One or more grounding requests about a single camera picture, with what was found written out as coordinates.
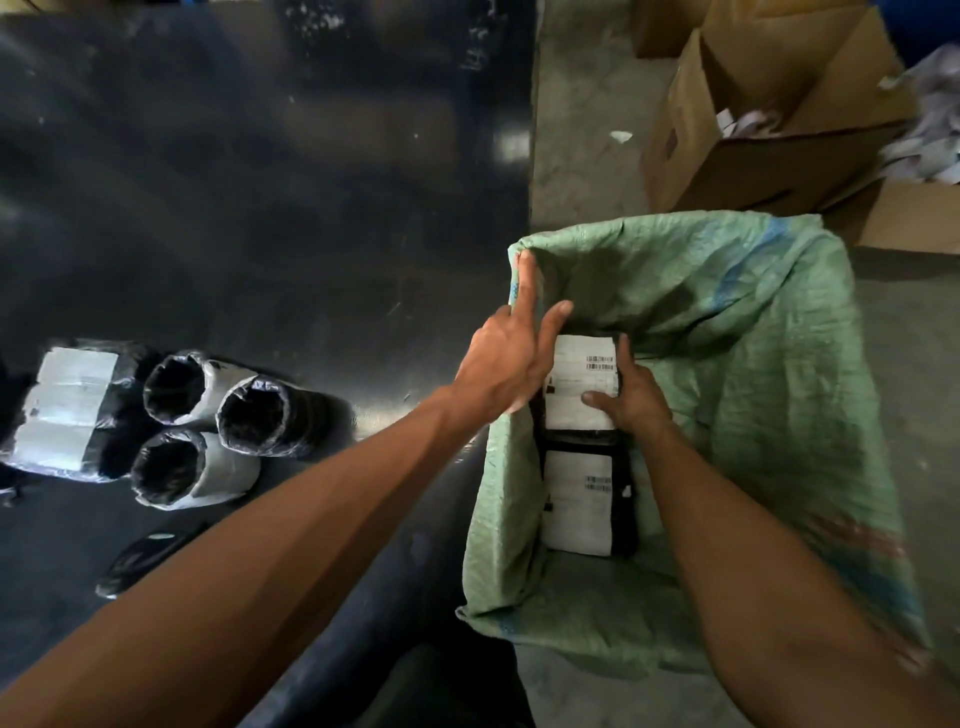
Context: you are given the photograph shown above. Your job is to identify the white paper scraps in box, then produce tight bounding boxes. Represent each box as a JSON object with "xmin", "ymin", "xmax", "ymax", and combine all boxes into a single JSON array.
[{"xmin": 712, "ymin": 107, "xmax": 785, "ymax": 140}]

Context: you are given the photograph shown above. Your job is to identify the rolled black parcel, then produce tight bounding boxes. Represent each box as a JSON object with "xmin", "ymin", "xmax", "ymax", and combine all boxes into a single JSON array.
[
  {"xmin": 142, "ymin": 350, "xmax": 260, "ymax": 429},
  {"xmin": 216, "ymin": 373, "xmax": 339, "ymax": 459},
  {"xmin": 131, "ymin": 429, "xmax": 262, "ymax": 513}
]

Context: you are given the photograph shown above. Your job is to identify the person's left forearm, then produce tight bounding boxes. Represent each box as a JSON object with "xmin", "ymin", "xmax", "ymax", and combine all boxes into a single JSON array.
[{"xmin": 0, "ymin": 386, "xmax": 489, "ymax": 728}]

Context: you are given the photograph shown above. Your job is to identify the pile of white paper scraps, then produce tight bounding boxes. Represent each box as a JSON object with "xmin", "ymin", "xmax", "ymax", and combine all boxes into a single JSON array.
[{"xmin": 877, "ymin": 41, "xmax": 960, "ymax": 185}]

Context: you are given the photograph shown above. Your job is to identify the black glossy flat object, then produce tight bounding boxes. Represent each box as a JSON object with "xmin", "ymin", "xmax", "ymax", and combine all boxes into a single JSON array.
[{"xmin": 95, "ymin": 522, "xmax": 213, "ymax": 601}]

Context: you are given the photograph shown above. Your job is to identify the person's left hand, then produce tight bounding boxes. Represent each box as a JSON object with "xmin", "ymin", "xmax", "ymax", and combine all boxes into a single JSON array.
[{"xmin": 450, "ymin": 249, "xmax": 575, "ymax": 436}]

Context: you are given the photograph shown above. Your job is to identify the flat black wrapped parcel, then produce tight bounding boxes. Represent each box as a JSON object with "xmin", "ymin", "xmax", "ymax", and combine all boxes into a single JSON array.
[{"xmin": 0, "ymin": 341, "xmax": 151, "ymax": 485}]

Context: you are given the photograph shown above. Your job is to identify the low cardboard box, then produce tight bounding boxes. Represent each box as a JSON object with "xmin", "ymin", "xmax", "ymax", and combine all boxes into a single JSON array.
[{"xmin": 821, "ymin": 176, "xmax": 960, "ymax": 256}]

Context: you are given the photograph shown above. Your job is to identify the blue bin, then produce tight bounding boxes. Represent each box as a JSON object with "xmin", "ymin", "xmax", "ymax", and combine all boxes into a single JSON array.
[{"xmin": 873, "ymin": 0, "xmax": 960, "ymax": 69}]

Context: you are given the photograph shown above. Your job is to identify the green woven sack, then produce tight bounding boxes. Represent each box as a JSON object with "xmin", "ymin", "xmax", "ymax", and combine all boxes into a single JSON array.
[{"xmin": 456, "ymin": 210, "xmax": 935, "ymax": 676}]

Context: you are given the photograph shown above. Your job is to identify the person's right hand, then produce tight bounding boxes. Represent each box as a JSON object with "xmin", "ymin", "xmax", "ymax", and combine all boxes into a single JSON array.
[{"xmin": 581, "ymin": 333, "xmax": 676, "ymax": 451}]

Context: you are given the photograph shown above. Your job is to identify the black parcel with white label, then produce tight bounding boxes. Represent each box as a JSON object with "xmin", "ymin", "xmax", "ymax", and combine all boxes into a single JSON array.
[
  {"xmin": 536, "ymin": 330, "xmax": 627, "ymax": 451},
  {"xmin": 536, "ymin": 442, "xmax": 640, "ymax": 560}
]

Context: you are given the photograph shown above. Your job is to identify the person's right forearm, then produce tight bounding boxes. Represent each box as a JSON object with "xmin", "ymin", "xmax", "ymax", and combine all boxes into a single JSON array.
[{"xmin": 637, "ymin": 416, "xmax": 960, "ymax": 728}]

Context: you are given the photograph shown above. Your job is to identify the large open cardboard box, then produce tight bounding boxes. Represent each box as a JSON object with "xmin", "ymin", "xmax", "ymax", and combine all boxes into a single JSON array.
[{"xmin": 641, "ymin": 3, "xmax": 920, "ymax": 215}]

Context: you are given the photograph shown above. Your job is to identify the small cardboard box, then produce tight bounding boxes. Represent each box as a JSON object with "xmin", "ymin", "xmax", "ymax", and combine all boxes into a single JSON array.
[{"xmin": 633, "ymin": 0, "xmax": 714, "ymax": 60}]

